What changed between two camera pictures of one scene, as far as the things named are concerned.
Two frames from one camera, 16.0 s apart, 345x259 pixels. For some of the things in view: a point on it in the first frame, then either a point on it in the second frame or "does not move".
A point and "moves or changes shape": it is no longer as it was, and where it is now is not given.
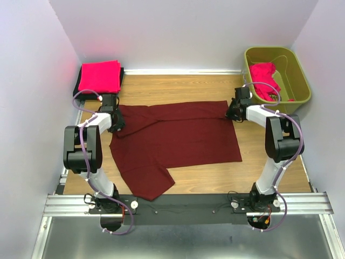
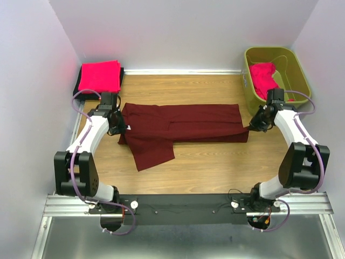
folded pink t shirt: x=103 y=77 does not move
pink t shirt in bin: x=262 y=73 does not move
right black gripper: x=229 y=114 → x=254 y=124
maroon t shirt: x=158 y=136 moves or changes shape
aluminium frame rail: x=180 y=72 does not move
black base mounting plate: x=190 y=210 does not move
